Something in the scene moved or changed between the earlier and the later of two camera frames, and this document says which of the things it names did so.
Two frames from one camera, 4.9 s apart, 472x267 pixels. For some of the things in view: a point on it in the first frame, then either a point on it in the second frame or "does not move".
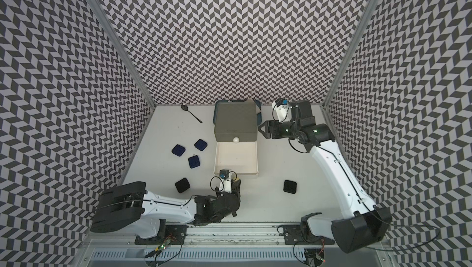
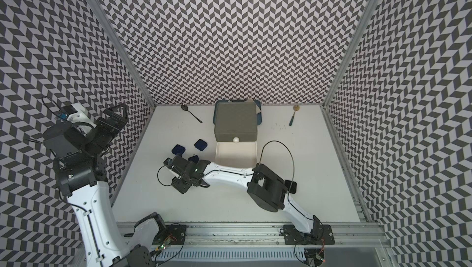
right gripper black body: x=283 y=130 -> x=182 y=183
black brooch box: x=289 y=186 does not move
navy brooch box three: x=193 y=161 does not move
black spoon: x=184 y=107 does not move
